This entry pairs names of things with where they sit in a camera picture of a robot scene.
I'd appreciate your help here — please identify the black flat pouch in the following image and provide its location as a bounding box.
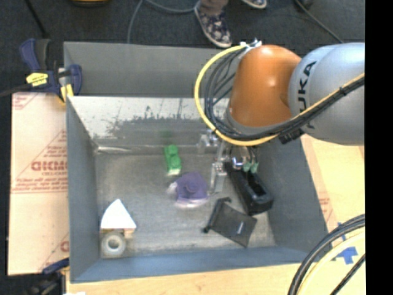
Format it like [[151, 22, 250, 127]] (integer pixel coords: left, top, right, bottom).
[[202, 197, 259, 248]]

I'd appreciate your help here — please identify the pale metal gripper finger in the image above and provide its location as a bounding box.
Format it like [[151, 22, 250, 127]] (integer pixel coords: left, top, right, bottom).
[[210, 162, 228, 194], [198, 130, 217, 154]]

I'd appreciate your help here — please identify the purple toy cup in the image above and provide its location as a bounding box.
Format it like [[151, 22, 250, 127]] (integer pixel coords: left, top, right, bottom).
[[166, 171, 211, 209]]

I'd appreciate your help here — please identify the white triangular block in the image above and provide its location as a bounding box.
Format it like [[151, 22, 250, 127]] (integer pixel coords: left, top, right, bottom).
[[99, 198, 138, 241]]

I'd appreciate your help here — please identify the brown cardboard board red print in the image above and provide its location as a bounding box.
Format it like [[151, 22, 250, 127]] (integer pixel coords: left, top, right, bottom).
[[6, 91, 365, 277]]

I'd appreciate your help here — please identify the person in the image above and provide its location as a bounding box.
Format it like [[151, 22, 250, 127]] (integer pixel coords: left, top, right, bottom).
[[193, 0, 268, 49]]

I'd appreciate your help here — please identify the grey metal bin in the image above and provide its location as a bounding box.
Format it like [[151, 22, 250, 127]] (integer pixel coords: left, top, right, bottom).
[[63, 41, 331, 284]]

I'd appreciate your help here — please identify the white tape roll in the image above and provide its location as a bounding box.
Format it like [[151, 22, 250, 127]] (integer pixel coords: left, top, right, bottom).
[[100, 233, 128, 258]]

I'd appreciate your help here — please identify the black rectangular box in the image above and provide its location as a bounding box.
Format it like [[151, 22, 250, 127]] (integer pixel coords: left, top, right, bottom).
[[225, 160, 275, 217]]

